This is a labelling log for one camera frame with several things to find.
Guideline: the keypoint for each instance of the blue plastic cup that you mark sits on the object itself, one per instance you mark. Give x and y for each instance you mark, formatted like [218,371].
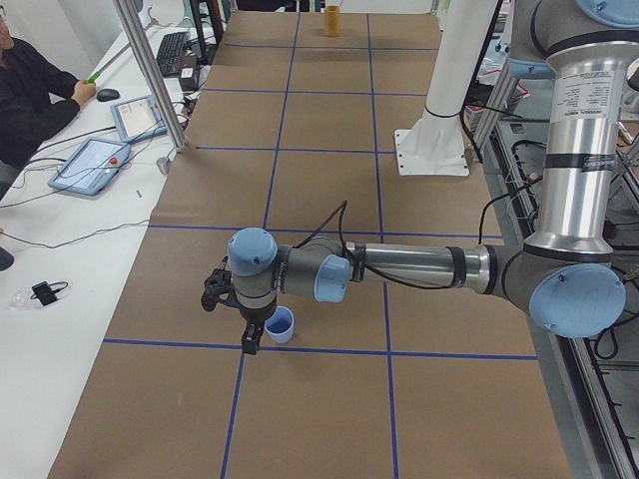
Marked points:
[280,327]

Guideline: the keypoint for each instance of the seated person in black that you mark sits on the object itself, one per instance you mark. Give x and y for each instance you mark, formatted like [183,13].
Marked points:
[38,100]

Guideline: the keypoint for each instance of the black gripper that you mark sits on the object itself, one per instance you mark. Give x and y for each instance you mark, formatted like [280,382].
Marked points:
[254,316]

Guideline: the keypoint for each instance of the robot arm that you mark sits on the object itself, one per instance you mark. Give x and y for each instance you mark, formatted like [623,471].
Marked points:
[561,276]

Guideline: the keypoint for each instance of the black computer mouse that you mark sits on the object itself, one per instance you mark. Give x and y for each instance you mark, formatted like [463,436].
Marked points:
[107,95]

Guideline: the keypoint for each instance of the aluminium frame post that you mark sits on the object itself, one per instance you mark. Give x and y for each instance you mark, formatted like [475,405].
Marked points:
[145,58]

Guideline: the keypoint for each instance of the white pedestal column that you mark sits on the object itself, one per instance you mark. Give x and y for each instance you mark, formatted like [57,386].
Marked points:
[434,145]

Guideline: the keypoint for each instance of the black keyboard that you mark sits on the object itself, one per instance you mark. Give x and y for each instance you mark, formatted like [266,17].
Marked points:
[171,52]

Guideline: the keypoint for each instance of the teach pendant near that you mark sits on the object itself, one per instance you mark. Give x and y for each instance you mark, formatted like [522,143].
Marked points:
[91,168]

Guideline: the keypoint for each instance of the teach pendant far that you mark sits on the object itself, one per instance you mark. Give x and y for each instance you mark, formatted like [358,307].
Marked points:
[138,119]

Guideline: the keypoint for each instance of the small black adapter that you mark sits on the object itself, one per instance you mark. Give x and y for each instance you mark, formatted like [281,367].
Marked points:
[46,292]

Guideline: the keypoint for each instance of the bamboo chopstick holder cup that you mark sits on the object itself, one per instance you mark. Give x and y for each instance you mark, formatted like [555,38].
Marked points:
[331,20]

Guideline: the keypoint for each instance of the teach pendant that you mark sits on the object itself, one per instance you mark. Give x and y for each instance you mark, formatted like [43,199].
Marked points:
[138,119]
[91,168]

